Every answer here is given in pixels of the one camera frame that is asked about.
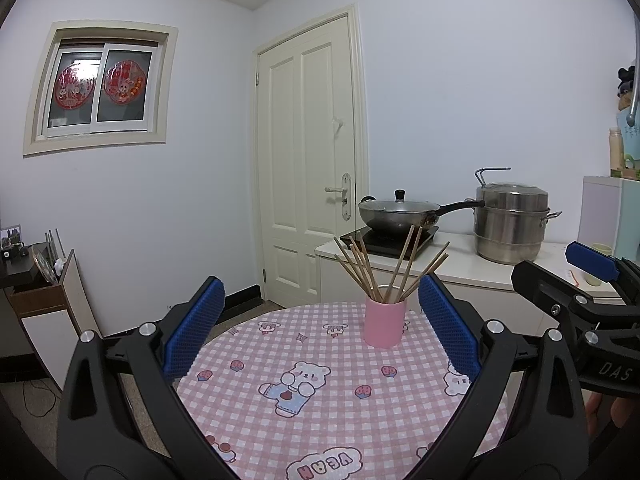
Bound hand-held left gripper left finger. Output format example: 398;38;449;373
56;276;227;480

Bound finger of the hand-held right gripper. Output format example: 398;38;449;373
565;241;640;306
511;259;640;346

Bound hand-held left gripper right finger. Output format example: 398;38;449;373
407;274;587;480

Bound pink cup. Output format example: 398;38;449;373
363;296;407;349

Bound set of wooden chopsticks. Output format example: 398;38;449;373
333;225;450;305

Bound person's right hand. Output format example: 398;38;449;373
587;391;634;437

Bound pale green cup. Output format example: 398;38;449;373
585;243;613;287

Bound white appliance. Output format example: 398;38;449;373
577;175;640;263

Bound stainless steel steamer pot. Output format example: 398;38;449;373
472;167;563;266

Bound white kitchen cabinet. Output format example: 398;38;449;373
315;237;628;346

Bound black induction cooktop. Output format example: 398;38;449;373
339;225;440;260

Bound beige bottle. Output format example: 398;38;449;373
609;127;623;177

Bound pink checked tablecloth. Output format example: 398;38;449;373
172;301;508;480

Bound glass wok lid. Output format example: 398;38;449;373
359;189;441;213

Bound white and brown side cabinet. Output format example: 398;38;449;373
7;249;103;393

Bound metal ladle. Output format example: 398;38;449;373
626;25;640;128

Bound metal rack rods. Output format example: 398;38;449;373
45;229;66;261

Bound glass pot lid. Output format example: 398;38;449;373
31;247;57;284

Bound dark plush toy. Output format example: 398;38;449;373
617;65;638;111

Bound dark desk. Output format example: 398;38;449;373
0;245;51;381

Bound cream panel door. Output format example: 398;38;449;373
251;4;371;309

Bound round red window decoration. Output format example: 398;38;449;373
54;63;97;109
102;60;150;105

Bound white framed window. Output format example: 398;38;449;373
22;21;179;157

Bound steel wok with black handle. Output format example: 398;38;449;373
358;198;486;238

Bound metal door handle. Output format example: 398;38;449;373
324;172;353;221

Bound black floor cable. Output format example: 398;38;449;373
22;377;53;418

